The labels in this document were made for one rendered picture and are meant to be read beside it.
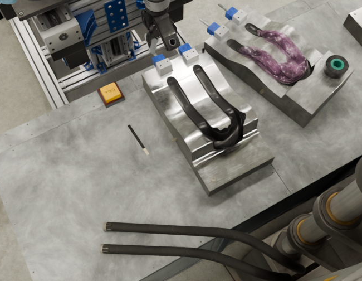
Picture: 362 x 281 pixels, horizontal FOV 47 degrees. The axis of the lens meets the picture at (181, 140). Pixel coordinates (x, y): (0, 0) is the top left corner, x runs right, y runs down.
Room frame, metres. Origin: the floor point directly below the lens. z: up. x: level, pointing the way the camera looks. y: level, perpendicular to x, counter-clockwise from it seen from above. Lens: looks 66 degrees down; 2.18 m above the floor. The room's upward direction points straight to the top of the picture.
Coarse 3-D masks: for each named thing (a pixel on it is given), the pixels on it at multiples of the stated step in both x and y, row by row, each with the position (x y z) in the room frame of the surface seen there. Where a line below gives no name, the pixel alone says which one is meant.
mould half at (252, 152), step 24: (144, 72) 0.84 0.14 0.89; (192, 72) 0.84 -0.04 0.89; (216, 72) 0.84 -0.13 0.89; (168, 96) 0.74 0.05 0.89; (192, 96) 0.74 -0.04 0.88; (240, 96) 0.73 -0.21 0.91; (168, 120) 0.65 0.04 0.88; (216, 120) 0.62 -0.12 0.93; (192, 144) 0.53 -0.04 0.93; (240, 144) 0.57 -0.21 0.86; (264, 144) 0.57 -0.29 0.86; (192, 168) 0.50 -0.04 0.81; (216, 168) 0.48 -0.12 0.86; (240, 168) 0.48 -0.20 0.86; (216, 192) 0.41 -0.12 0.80
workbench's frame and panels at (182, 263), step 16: (336, 176) 0.63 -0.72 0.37; (304, 192) 0.53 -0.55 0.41; (320, 192) 0.63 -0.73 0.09; (272, 208) 0.44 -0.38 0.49; (288, 208) 0.53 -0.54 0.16; (240, 224) 0.31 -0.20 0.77; (256, 224) 0.43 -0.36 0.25; (224, 240) 0.32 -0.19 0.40; (160, 272) 0.19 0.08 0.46; (176, 272) 0.22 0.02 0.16
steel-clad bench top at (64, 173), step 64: (320, 0) 1.27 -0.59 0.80; (64, 128) 0.65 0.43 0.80; (128, 128) 0.66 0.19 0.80; (320, 128) 0.66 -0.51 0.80; (0, 192) 0.41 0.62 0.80; (64, 192) 0.41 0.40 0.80; (128, 192) 0.41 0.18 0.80; (192, 192) 0.41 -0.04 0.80; (256, 192) 0.41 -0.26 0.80; (64, 256) 0.20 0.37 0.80; (128, 256) 0.20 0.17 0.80
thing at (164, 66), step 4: (156, 56) 0.90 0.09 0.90; (160, 56) 0.90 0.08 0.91; (152, 60) 0.89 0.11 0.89; (156, 60) 0.88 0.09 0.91; (160, 60) 0.88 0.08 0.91; (164, 60) 0.87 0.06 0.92; (168, 60) 0.87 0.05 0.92; (156, 64) 0.85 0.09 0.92; (160, 64) 0.85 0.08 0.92; (164, 64) 0.85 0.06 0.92; (168, 64) 0.85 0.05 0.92; (156, 68) 0.85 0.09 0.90; (160, 68) 0.83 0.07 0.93; (164, 68) 0.84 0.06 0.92; (168, 68) 0.84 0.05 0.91; (172, 68) 0.85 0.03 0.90; (160, 72) 0.83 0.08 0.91; (164, 72) 0.83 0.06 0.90; (168, 72) 0.84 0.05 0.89
